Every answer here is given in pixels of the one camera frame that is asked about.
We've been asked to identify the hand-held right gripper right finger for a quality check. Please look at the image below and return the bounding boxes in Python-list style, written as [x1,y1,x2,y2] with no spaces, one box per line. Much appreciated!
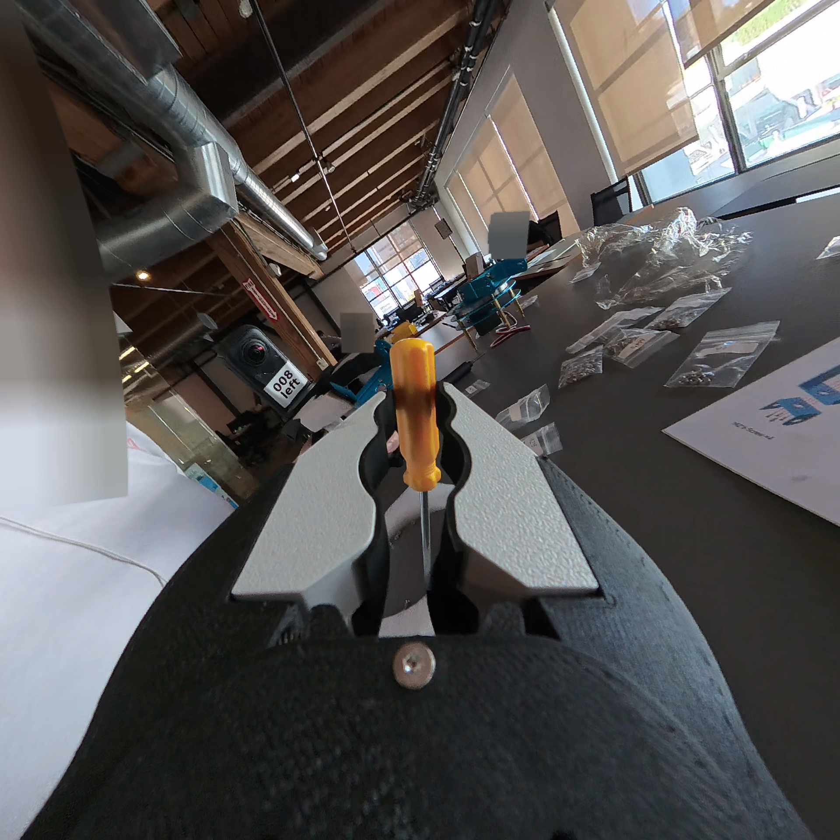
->
[430,382,599,636]

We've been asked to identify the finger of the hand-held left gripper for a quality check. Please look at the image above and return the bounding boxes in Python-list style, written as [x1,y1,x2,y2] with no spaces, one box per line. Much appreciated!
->
[307,392,370,435]

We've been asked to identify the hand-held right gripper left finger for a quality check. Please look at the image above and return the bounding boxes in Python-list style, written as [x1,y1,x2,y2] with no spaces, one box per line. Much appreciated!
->
[231,392,395,636]

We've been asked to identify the blue metal bracket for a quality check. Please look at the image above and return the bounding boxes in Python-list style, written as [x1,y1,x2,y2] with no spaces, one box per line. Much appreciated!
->
[328,338,391,404]

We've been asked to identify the yellow-handled screwdriver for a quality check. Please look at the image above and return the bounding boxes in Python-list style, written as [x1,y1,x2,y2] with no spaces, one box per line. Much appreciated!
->
[390,339,442,592]

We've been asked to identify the blue toy robot arm base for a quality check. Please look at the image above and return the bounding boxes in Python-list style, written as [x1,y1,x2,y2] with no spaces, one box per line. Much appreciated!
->
[453,257,536,349]

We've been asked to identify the black desk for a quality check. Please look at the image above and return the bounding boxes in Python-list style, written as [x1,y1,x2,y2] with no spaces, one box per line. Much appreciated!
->
[407,152,840,840]

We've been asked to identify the red white sign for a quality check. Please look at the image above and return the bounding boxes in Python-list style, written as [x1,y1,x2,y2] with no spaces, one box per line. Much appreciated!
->
[241,279,280,322]

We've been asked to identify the wooden pillar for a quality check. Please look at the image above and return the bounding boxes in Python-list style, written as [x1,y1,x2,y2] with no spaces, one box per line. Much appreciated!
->
[206,223,339,388]

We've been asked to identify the blue white cardboard box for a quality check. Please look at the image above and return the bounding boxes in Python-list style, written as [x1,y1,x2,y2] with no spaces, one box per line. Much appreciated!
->
[185,462,238,509]

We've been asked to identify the white instruction booklet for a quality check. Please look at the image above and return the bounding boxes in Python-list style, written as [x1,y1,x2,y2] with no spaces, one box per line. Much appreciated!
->
[663,338,840,526]

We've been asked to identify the person's white shirt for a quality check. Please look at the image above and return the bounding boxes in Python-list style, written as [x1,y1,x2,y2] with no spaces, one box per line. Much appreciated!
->
[0,420,237,840]

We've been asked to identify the group of small zip bags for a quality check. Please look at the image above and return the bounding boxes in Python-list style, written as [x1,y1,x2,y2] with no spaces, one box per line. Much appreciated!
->
[465,235,840,456]

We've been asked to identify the wood-edged table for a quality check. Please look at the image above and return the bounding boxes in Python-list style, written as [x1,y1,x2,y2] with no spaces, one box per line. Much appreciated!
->
[525,230,585,270]

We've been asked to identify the crumpled clear plastic bag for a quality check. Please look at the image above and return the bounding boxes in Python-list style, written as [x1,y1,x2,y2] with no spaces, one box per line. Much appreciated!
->
[576,206,752,309]

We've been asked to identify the black office chair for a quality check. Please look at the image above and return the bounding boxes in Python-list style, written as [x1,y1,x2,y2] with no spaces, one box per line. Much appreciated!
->
[591,177,634,227]

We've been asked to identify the black ceiling pipes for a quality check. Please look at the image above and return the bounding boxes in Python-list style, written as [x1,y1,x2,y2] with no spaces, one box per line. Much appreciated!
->
[413,0,500,204]

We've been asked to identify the long beige roller blind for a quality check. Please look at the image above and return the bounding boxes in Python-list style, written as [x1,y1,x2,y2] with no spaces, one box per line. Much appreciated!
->
[551,0,700,178]

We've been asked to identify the short beige roller blind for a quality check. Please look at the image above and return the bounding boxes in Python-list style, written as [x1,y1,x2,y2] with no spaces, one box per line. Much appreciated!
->
[663,0,798,67]

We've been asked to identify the white drawstring cord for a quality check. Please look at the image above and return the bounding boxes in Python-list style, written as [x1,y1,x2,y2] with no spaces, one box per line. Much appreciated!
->
[0,516,170,586]

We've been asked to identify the silver air duct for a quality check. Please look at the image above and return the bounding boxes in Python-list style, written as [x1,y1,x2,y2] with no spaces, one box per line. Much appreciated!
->
[20,0,329,277]

